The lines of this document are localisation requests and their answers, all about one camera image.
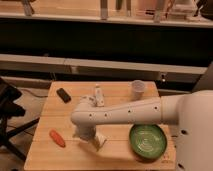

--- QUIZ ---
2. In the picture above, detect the green ceramic bowl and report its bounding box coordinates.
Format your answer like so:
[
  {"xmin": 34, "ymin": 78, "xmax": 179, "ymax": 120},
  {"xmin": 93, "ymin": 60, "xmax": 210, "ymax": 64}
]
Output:
[{"xmin": 129, "ymin": 125, "xmax": 167, "ymax": 160}]

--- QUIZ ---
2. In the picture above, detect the white sponge block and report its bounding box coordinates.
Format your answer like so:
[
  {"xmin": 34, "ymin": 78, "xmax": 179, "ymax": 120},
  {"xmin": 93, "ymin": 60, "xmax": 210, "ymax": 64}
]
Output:
[{"xmin": 96, "ymin": 132, "xmax": 107, "ymax": 148}]

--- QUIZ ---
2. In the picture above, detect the white glue bottle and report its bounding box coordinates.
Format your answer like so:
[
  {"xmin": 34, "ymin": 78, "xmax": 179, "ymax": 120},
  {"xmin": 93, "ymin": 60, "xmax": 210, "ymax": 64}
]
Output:
[{"xmin": 95, "ymin": 84, "xmax": 104, "ymax": 107}]

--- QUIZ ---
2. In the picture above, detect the black tripod stand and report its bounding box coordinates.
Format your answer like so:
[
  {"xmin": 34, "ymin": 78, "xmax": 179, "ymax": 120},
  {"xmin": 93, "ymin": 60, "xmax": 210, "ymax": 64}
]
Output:
[{"xmin": 0, "ymin": 77, "xmax": 39, "ymax": 161}]

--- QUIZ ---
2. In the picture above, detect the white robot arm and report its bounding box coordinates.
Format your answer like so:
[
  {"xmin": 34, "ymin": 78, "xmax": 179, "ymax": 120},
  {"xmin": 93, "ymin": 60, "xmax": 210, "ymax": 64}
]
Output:
[{"xmin": 71, "ymin": 90, "xmax": 213, "ymax": 171}]

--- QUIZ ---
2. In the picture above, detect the black rectangular block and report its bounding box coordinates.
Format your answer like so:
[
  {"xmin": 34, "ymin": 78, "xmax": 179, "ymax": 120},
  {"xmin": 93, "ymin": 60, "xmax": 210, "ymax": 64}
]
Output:
[{"xmin": 56, "ymin": 88, "xmax": 71, "ymax": 103}]

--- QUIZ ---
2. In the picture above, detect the clear plastic cup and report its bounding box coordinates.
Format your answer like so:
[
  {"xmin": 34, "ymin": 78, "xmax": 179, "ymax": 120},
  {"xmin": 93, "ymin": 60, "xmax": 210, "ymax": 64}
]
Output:
[{"xmin": 131, "ymin": 80, "xmax": 146, "ymax": 101}]

